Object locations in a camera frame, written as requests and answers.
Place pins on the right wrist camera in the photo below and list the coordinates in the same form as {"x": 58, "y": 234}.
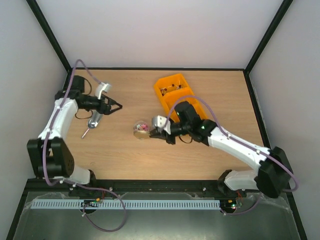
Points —
{"x": 160, "y": 122}

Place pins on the yellow star candy bin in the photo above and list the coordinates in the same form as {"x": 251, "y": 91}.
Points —
{"x": 199, "y": 110}

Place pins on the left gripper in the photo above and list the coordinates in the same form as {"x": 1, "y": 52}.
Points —
{"x": 107, "y": 111}

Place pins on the grey slotted cable duct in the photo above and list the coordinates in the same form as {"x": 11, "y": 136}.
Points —
{"x": 78, "y": 204}

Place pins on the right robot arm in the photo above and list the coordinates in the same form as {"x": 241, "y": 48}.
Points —
{"x": 269, "y": 173}

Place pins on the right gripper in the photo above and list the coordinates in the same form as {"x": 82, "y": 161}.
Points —
{"x": 168, "y": 133}

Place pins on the metal scoop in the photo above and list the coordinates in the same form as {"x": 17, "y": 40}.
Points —
{"x": 92, "y": 122}

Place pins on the clear glass jar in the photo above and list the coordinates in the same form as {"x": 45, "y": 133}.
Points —
{"x": 141, "y": 126}

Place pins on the gold jar lid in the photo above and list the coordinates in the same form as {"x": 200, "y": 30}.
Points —
{"x": 141, "y": 135}

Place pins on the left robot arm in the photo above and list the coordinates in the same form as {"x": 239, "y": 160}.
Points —
{"x": 49, "y": 154}

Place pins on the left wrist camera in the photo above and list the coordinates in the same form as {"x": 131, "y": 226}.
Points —
{"x": 102, "y": 88}

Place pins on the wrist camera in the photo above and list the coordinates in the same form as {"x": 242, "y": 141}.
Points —
{"x": 160, "y": 122}
{"x": 102, "y": 88}

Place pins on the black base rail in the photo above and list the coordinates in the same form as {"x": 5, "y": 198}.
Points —
{"x": 195, "y": 188}

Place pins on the yellow lollipop bin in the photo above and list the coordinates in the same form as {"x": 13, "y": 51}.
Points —
{"x": 170, "y": 83}

